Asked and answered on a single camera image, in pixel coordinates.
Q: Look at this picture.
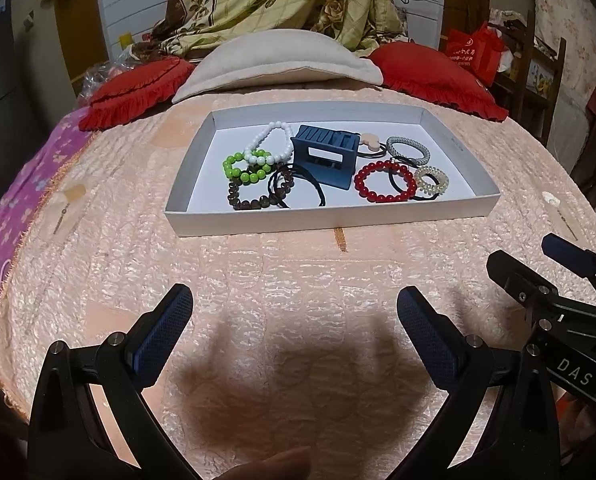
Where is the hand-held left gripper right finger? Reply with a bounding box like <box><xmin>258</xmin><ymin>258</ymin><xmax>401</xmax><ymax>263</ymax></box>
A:
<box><xmin>380</xmin><ymin>286</ymin><xmax>561</xmax><ymax>480</ymax></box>

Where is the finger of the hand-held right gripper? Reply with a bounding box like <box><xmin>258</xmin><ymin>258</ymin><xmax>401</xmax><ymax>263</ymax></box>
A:
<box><xmin>542</xmin><ymin>234</ymin><xmax>596</xmax><ymax>281</ymax></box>
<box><xmin>486</xmin><ymin>249</ymin><xmax>563</xmax><ymax>321</ymax></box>

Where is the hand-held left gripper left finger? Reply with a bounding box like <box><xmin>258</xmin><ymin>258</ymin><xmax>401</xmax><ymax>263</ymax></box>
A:
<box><xmin>28</xmin><ymin>283</ymin><xmax>199</xmax><ymax>480</ymax></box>

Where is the white shallow cardboard box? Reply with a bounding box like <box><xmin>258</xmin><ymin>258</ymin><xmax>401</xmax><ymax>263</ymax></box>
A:
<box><xmin>164</xmin><ymin>100</ymin><xmax>501</xmax><ymax>236</ymax></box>

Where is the clear spiral hair tie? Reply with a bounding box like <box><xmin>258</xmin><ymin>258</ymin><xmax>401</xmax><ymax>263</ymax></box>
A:
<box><xmin>413</xmin><ymin>162</ymin><xmax>451</xmax><ymax>196</ymax></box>

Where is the black hair tie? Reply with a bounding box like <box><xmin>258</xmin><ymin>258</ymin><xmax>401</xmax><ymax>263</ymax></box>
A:
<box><xmin>267</xmin><ymin>161</ymin><xmax>327</xmax><ymax>210</ymax></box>
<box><xmin>387</xmin><ymin>159</ymin><xmax>446</xmax><ymax>202</ymax></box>

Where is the silver mesh hair tie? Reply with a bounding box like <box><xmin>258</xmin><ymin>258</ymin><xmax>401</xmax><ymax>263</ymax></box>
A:
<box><xmin>385</xmin><ymin>135</ymin><xmax>433</xmax><ymax>168</ymax></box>

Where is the brown bead bracelet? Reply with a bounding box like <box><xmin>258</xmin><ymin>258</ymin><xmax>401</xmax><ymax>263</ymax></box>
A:
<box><xmin>227</xmin><ymin>162</ymin><xmax>296</xmax><ymax>212</ymax></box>

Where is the red bead bracelet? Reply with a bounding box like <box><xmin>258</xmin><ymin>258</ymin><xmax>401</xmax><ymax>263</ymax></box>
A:
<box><xmin>354</xmin><ymin>158</ymin><xmax>419</xmax><ymax>203</ymax></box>

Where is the green bead bracelet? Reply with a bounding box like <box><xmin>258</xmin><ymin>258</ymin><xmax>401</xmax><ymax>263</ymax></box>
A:
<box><xmin>223</xmin><ymin>149</ymin><xmax>273</xmax><ymax>186</ymax></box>

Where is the blue hair claw clip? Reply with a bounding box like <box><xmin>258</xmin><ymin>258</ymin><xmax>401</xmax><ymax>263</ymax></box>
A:
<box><xmin>290</xmin><ymin>124</ymin><xmax>361</xmax><ymax>191</ymax></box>

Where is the brown cord beige flower tie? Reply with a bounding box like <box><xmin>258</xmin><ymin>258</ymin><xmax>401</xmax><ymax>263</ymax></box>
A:
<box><xmin>355</xmin><ymin>131</ymin><xmax>386</xmax><ymax>153</ymax></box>

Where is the white bead bracelet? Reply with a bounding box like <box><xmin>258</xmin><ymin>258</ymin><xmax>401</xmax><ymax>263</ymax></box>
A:
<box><xmin>244</xmin><ymin>121</ymin><xmax>295</xmax><ymax>168</ymax></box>

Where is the person's right hand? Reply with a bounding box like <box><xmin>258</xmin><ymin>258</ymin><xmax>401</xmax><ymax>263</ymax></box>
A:
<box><xmin>558</xmin><ymin>390</ymin><xmax>596</xmax><ymax>466</ymax></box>

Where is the person's left hand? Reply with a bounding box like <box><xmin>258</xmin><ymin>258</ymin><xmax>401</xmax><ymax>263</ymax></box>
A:
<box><xmin>228</xmin><ymin>447</ymin><xmax>315</xmax><ymax>480</ymax></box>

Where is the wooden chair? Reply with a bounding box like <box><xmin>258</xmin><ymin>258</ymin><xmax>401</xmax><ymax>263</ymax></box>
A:
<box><xmin>490</xmin><ymin>9</ymin><xmax>568</xmax><ymax>146</ymax></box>

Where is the purple floral sheet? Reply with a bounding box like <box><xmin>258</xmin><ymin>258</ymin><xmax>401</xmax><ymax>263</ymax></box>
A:
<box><xmin>0</xmin><ymin>107</ymin><xmax>96</xmax><ymax>281</ymax></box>

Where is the red frilled cushion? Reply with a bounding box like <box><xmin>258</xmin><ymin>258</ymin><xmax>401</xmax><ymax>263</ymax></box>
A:
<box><xmin>365</xmin><ymin>42</ymin><xmax>509</xmax><ymax>123</ymax></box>
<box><xmin>78</xmin><ymin>56</ymin><xmax>196</xmax><ymax>132</ymax></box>

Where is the pale floral cloth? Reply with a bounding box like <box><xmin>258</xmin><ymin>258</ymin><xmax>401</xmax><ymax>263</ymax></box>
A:
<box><xmin>535</xmin><ymin>0</ymin><xmax>596</xmax><ymax>106</ymax></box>

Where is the red shopping bag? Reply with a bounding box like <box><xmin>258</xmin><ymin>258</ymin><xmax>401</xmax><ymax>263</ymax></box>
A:
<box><xmin>444</xmin><ymin>21</ymin><xmax>506</xmax><ymax>86</ymax></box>

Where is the clear plastic bag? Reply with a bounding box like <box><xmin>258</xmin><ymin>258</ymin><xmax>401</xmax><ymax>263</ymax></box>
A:
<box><xmin>78</xmin><ymin>45</ymin><xmax>144</xmax><ymax>103</ymax></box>

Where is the white slatted headboard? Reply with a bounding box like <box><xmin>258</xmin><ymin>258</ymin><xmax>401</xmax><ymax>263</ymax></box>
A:
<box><xmin>95</xmin><ymin>0</ymin><xmax>448</xmax><ymax>61</ymax></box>

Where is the cream pillow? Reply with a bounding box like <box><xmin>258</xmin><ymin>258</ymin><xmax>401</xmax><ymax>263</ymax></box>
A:
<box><xmin>172</xmin><ymin>29</ymin><xmax>385</xmax><ymax>105</ymax></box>

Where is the grey wardrobe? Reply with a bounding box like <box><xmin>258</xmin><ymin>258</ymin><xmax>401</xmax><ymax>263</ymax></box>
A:
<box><xmin>0</xmin><ymin>0</ymin><xmax>79</xmax><ymax>111</ymax></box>

